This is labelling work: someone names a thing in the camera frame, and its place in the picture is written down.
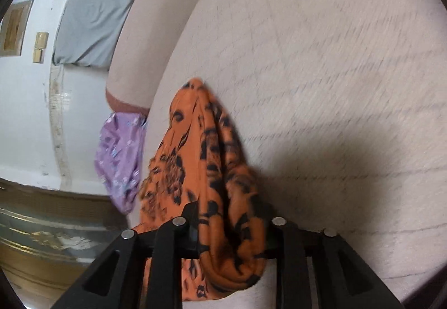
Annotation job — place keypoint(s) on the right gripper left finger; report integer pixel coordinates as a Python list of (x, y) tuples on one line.
[(139, 268)]

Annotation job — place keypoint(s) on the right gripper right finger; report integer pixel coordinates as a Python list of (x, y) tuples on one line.
[(320, 269)]

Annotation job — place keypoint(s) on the orange black floral blouse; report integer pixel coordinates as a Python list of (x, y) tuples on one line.
[(200, 160)]

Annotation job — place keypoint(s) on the wooden glass door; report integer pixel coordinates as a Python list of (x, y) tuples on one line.
[(49, 237)]

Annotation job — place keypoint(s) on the purple floral garment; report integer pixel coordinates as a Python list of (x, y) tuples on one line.
[(118, 159)]

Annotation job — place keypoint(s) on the grey pillow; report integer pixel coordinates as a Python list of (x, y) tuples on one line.
[(88, 32)]

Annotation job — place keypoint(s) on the left gold wall switch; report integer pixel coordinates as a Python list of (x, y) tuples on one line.
[(38, 55)]

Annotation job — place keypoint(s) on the gold wall switch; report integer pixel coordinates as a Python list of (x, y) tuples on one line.
[(38, 55), (41, 40)]

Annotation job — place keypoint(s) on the right gold wall switch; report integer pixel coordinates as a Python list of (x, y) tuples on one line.
[(41, 40)]

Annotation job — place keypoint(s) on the small framed wall panel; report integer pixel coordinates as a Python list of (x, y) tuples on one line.
[(13, 27)]

